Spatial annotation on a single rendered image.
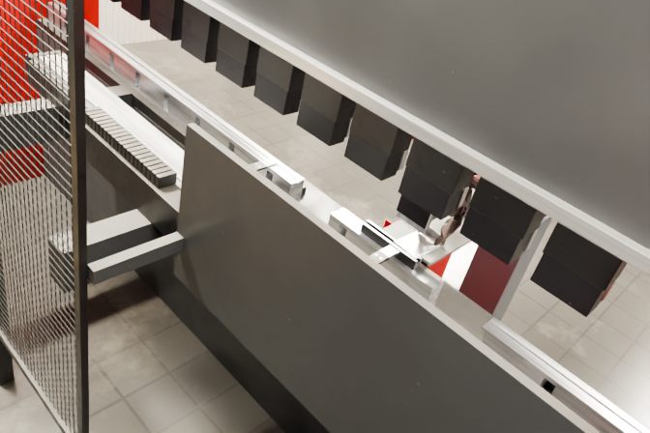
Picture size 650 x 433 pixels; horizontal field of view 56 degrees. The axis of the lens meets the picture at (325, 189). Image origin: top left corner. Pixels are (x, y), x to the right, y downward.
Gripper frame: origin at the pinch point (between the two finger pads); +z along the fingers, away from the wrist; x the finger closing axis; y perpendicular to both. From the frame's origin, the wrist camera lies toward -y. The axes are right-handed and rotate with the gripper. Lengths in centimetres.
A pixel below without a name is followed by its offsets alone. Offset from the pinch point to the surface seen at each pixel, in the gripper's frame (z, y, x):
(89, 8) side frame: 10, -4, -217
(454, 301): 10.2, -9.0, 14.6
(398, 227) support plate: 3.5, 2.5, -8.1
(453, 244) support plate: -2.6, -4.7, 5.3
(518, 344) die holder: 8.4, 3.3, 38.1
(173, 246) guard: 42, 52, -28
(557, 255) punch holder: -12.0, 25.9, 37.5
